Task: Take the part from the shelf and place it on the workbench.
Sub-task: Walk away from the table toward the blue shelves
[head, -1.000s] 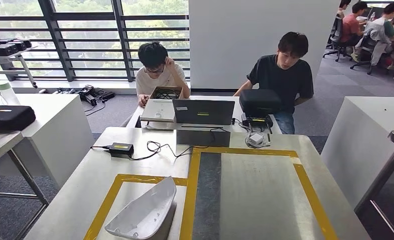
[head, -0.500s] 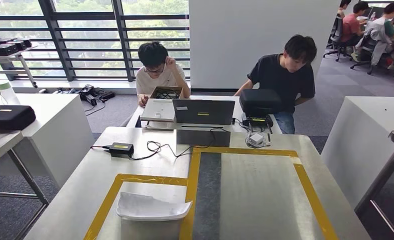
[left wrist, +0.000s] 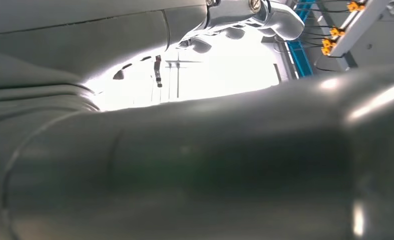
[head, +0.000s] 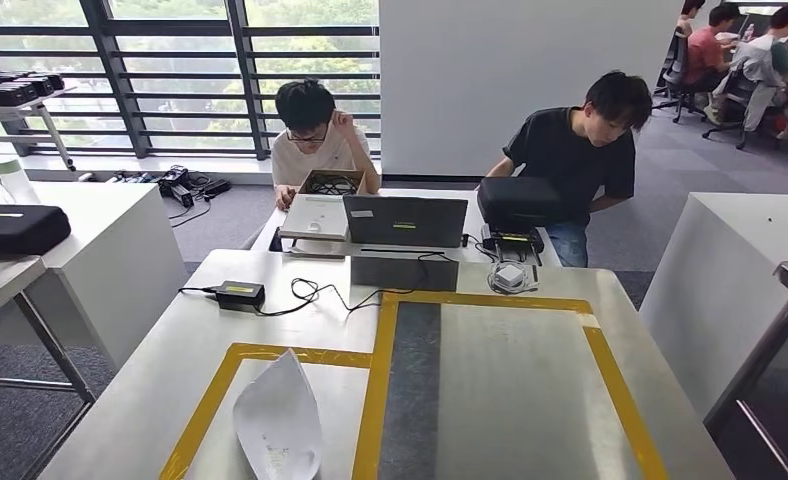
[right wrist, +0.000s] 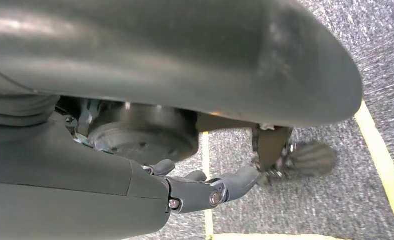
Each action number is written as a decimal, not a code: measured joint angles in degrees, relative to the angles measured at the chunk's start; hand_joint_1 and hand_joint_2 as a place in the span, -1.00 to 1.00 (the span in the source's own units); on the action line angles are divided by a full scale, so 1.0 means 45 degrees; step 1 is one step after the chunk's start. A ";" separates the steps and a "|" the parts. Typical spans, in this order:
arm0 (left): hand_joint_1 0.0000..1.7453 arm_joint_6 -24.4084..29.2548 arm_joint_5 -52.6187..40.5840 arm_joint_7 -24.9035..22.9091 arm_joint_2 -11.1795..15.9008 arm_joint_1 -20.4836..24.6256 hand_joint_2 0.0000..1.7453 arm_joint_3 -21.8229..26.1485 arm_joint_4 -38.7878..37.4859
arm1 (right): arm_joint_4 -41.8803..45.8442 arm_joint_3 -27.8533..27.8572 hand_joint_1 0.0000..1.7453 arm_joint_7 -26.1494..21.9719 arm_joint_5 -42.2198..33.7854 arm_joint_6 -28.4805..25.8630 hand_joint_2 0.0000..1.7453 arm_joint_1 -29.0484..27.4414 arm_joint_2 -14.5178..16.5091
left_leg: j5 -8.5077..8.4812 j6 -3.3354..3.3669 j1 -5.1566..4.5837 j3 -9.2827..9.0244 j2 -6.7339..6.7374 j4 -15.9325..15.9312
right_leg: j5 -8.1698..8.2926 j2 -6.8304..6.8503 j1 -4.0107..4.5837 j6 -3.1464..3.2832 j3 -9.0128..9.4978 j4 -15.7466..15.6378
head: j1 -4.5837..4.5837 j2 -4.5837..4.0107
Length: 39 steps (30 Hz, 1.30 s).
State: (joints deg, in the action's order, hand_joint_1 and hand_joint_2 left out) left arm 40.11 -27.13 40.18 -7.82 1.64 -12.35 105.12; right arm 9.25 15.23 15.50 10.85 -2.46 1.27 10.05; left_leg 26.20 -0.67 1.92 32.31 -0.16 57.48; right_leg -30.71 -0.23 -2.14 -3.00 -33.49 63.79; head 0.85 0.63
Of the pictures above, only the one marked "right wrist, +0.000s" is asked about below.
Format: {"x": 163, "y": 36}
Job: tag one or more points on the dark grey robot body shell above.
{"x": 150, "y": 49}

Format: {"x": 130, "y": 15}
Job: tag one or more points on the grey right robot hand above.
{"x": 68, "y": 192}

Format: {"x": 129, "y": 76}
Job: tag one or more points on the yellow floor tape square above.
{"x": 382, "y": 165}

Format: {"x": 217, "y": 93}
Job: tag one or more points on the round grey robot joint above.
{"x": 144, "y": 136}

